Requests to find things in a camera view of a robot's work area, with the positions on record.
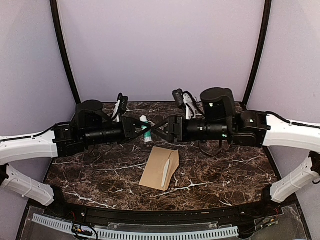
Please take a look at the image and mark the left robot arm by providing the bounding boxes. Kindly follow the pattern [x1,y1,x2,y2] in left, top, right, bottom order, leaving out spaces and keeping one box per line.
[0,96,151,218]

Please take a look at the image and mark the white green glue stick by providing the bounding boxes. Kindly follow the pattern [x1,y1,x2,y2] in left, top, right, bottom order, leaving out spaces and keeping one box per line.
[139,115,153,144]

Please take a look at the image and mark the right black corner post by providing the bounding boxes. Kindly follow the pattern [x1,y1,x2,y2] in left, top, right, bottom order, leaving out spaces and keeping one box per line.
[242,0,272,107]

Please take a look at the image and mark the white slotted cable duct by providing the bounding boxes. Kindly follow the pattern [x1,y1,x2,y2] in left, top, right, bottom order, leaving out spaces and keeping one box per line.
[31,213,239,240]

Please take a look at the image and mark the black front table rail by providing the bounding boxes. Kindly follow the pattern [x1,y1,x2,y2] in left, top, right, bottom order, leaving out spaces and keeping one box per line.
[46,190,279,225]

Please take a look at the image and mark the left black corner post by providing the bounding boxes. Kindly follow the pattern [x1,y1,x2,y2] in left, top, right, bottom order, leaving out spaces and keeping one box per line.
[49,0,81,104]

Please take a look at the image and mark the brown paper envelope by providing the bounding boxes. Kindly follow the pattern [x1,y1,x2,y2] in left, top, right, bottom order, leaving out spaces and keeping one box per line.
[139,146,180,191]

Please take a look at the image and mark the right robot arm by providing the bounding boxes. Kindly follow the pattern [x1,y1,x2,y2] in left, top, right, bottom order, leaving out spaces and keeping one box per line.
[151,87,320,217]

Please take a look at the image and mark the black corner post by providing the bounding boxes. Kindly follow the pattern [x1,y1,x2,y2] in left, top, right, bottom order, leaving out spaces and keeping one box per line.
[242,0,272,107]
[49,0,81,104]

